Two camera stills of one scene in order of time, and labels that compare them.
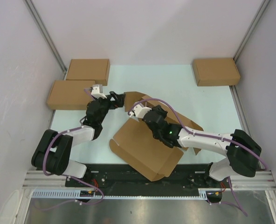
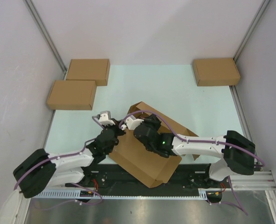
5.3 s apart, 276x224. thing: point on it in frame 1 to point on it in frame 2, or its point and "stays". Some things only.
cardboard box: [93, 69] stays
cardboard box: [215, 72] stays
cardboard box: [70, 94] stays
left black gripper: [118, 103] to [117, 126]
